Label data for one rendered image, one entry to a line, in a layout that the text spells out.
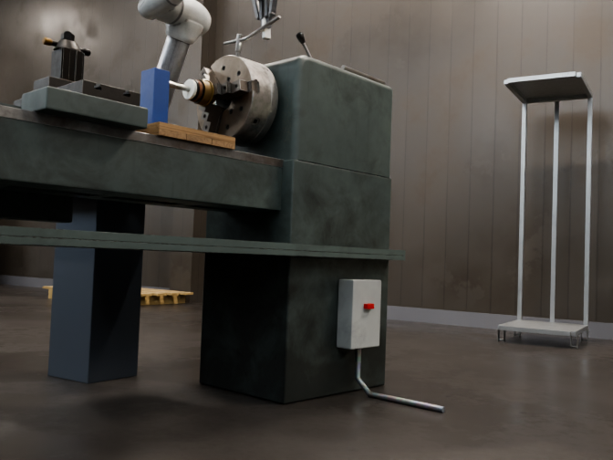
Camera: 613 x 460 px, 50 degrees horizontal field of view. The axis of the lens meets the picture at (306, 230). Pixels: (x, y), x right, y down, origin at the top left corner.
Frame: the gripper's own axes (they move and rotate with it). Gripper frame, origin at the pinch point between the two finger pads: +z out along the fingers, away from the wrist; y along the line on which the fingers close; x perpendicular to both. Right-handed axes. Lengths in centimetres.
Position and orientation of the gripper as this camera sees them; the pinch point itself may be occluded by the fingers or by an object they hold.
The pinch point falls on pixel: (265, 28)
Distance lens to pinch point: 241.7
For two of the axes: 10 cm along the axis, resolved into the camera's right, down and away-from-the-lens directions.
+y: 7.5, -0.6, -6.6
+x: 6.6, 0.0, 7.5
